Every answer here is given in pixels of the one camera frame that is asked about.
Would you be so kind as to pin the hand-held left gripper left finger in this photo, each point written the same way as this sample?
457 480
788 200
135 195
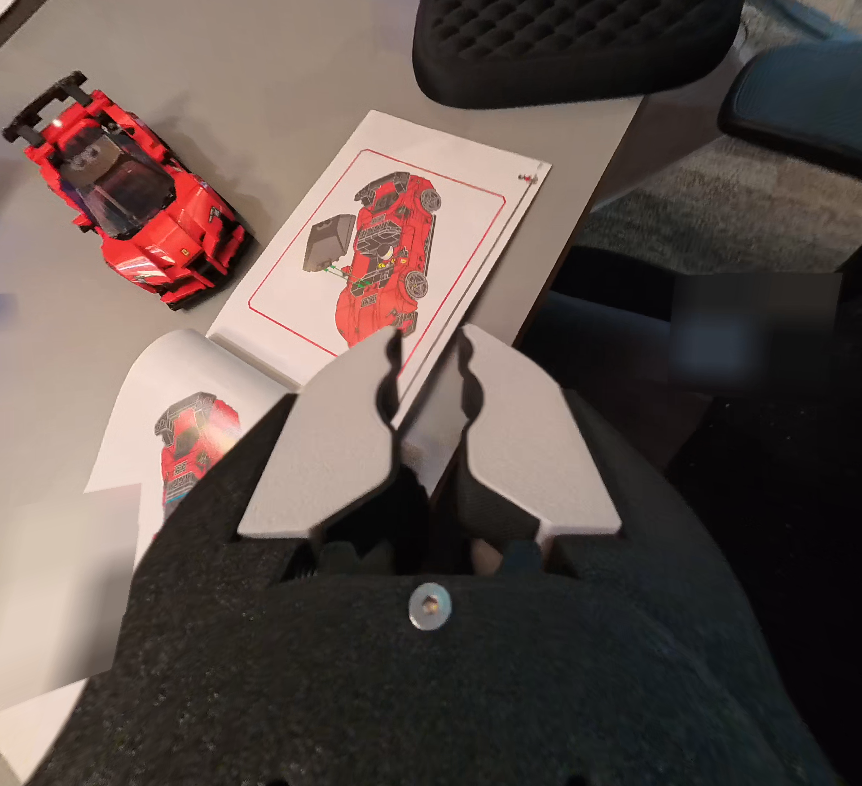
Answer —
323 456

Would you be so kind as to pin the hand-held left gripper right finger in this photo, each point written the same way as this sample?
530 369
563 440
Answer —
539 449

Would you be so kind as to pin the person's black clothing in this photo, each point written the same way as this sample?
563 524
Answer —
774 496

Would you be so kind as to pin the black quilted foam cushion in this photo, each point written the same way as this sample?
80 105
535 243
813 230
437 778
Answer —
572 11

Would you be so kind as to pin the red lego car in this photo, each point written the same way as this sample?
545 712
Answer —
182 227

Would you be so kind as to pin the lego instruction booklet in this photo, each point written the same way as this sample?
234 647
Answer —
404 139

